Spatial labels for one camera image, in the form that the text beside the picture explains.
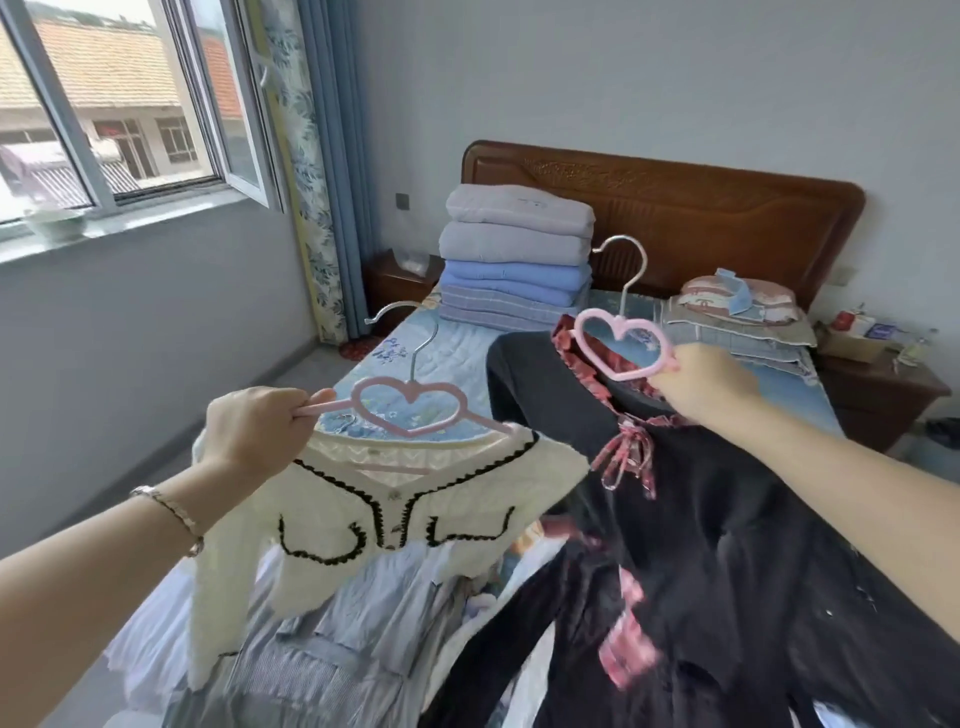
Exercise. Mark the white bottle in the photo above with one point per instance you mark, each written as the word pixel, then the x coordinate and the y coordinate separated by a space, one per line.
pixel 862 324

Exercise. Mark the grey checked pillow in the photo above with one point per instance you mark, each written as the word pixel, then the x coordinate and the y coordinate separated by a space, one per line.
pixel 772 337

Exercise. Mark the blue floral bed quilt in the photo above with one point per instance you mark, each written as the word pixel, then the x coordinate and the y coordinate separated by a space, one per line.
pixel 450 352

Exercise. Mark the brown cardboard box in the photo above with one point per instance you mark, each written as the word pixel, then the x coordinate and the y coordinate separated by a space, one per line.
pixel 847 346

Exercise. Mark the small white cup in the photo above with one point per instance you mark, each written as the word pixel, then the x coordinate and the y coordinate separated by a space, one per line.
pixel 56 225

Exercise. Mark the blue floral curtain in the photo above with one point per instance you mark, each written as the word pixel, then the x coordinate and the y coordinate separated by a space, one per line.
pixel 330 150

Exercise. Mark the person's left forearm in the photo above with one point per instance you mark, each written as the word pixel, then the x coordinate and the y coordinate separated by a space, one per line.
pixel 97 585

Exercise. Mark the small blue box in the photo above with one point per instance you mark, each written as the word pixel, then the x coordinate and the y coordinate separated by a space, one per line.
pixel 881 331

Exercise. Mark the striped pillow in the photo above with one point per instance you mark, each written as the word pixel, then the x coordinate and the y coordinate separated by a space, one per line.
pixel 772 300

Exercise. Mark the white framed window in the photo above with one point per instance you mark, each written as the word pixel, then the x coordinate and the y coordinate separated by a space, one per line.
pixel 150 214

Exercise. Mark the white wall socket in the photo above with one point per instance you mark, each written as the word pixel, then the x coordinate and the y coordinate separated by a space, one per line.
pixel 844 276

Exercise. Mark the person's right hand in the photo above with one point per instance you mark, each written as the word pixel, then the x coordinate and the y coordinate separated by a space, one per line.
pixel 705 382

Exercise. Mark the person's left hand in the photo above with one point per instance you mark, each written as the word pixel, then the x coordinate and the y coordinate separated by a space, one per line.
pixel 255 431

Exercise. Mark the white knit cardigan black trim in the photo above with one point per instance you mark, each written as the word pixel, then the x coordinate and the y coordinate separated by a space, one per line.
pixel 465 487

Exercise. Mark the black red plaid garment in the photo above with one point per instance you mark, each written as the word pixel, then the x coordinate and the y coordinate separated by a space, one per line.
pixel 675 487

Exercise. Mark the person's right forearm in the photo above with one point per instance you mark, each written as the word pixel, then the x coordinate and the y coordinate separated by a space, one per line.
pixel 862 510

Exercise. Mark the brown wooden headboard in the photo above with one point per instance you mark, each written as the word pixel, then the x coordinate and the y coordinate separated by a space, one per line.
pixel 712 202

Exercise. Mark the dark wooden nightstand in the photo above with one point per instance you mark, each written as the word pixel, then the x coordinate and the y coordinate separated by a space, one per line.
pixel 877 405
pixel 397 300

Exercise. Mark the red round mat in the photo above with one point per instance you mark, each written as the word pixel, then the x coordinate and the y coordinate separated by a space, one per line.
pixel 360 349

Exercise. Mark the red bottle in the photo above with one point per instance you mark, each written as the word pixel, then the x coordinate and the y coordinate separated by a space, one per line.
pixel 844 321

